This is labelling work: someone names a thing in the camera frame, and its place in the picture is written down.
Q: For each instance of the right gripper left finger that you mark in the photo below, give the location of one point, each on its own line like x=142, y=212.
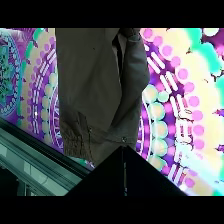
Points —
x=105, y=180

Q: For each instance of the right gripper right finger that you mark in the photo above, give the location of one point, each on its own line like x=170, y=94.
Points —
x=146, y=181

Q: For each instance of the grey-brown garment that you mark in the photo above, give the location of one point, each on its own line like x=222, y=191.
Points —
x=90, y=86

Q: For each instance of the silver frame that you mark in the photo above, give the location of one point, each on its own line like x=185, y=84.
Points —
x=31, y=166

